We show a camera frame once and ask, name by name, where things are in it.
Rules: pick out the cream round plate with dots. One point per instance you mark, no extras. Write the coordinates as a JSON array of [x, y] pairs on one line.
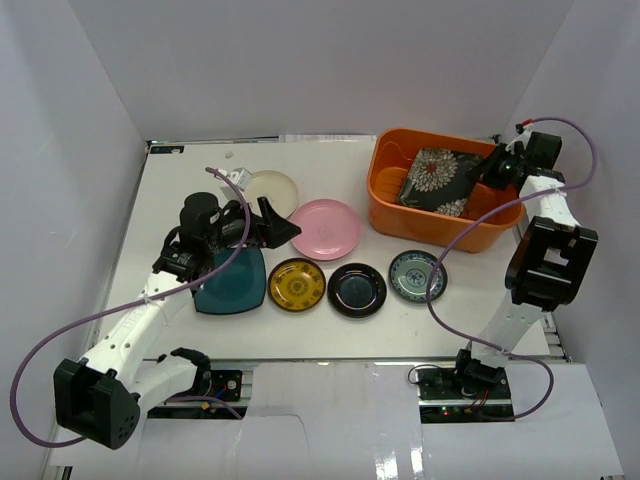
[[280, 190]]

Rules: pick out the dark label sticker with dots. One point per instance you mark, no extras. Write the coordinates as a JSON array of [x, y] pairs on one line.
[[166, 149]]

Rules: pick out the orange plastic bin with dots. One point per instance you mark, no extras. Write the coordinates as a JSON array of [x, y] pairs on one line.
[[393, 154]]

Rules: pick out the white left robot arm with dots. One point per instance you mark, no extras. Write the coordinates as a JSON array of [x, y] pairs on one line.
[[103, 395]]

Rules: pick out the pink round plate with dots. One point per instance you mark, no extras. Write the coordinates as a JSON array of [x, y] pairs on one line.
[[330, 229]]

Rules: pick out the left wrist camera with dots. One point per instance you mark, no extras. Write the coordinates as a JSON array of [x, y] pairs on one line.
[[240, 177]]

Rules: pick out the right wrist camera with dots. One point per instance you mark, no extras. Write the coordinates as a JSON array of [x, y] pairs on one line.
[[523, 135]]

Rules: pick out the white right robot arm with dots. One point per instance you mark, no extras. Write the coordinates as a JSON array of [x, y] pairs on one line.
[[549, 263]]

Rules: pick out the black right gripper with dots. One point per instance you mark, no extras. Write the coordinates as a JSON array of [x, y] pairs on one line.
[[484, 172]]

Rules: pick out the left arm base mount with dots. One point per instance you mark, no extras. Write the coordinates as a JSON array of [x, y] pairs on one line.
[[226, 385]]

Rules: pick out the black glossy round plate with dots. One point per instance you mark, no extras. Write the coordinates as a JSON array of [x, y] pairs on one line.
[[356, 290]]

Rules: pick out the black floral rectangular plate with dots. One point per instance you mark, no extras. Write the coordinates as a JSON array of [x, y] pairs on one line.
[[439, 181]]

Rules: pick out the blue white porcelain plate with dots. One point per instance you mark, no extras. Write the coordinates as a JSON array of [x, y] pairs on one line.
[[409, 272]]

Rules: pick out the yellow patterned round plate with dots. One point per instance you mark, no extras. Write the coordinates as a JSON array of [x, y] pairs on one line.
[[296, 285]]

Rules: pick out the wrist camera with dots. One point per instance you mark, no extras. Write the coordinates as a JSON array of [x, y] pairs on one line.
[[240, 177], [523, 135]]

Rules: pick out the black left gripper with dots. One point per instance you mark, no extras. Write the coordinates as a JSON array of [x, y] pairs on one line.
[[261, 226]]

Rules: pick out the teal square plate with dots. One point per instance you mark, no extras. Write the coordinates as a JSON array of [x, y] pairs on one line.
[[239, 288]]

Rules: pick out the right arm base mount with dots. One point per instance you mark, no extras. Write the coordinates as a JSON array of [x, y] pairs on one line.
[[464, 392]]

